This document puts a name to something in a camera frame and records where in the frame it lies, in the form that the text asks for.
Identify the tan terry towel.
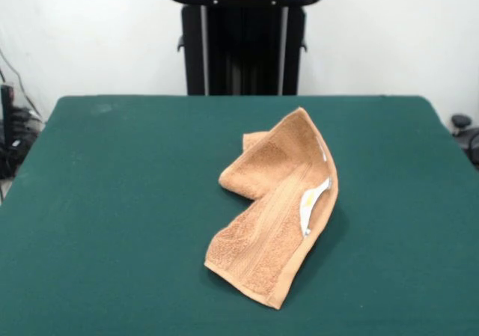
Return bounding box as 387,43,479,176
204,106,340,311

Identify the black chair part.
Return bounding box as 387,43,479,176
450,114,479,167

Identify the dark green table cloth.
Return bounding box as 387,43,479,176
0,95,479,336

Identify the black upright box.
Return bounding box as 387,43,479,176
0,84,16,148

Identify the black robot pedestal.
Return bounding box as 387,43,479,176
176,3,308,97

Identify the thin wall cable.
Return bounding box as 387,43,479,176
0,47,43,118

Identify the black cable pile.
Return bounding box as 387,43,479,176
0,106,46,180

